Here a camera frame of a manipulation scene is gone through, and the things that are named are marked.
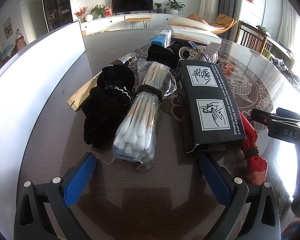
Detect large white flat box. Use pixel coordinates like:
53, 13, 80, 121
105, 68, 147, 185
168, 16, 222, 45

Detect bushy green potted plant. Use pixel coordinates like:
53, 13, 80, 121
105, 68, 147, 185
90, 4, 105, 18

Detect white television cabinet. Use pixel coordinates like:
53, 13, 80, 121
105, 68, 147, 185
79, 12, 190, 35

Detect black velvet pouch white cord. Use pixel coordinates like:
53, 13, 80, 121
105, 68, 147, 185
81, 65, 136, 148

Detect rhinestone accessory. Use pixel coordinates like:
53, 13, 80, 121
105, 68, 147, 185
189, 42, 220, 64

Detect white door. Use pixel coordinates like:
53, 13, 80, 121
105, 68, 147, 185
29, 1, 46, 40

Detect large plant in white pot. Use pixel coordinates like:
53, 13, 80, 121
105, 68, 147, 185
165, 0, 186, 15

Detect bag of cotton swabs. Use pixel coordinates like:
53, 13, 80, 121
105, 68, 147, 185
104, 59, 177, 172

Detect black velvet pouch brown band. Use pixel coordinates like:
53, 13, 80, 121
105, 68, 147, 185
145, 40, 190, 69

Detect red packet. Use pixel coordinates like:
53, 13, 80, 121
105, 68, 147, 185
237, 111, 268, 187

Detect cluttered side counter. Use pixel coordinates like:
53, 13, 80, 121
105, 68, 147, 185
265, 35, 300, 88

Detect bottle with silver cap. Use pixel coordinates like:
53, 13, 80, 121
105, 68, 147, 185
109, 51, 138, 68

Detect blue and white box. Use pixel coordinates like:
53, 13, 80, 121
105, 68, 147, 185
151, 29, 173, 47

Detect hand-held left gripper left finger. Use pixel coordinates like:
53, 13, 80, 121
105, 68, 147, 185
14, 152, 97, 240

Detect black television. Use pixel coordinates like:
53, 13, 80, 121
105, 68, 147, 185
111, 0, 154, 14

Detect bench with orange seat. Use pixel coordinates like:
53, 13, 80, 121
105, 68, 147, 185
125, 17, 152, 29

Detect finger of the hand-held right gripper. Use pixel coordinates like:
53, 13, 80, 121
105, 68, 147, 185
251, 108, 278, 130
276, 107, 300, 120

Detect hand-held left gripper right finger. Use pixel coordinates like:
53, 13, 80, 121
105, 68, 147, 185
199, 154, 282, 240

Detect framed wall painting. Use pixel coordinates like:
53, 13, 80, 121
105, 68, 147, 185
2, 17, 13, 39

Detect black cardboard box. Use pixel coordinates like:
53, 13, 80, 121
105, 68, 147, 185
176, 59, 246, 154

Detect orange lounge chair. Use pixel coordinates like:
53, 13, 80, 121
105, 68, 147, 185
187, 13, 238, 34

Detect wooden chair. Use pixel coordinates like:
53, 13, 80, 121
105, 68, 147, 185
236, 21, 268, 53

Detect dark display shelf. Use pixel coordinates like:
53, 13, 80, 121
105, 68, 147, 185
41, 0, 73, 33

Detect tan paper envelope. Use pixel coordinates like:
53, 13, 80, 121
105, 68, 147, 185
67, 71, 103, 112

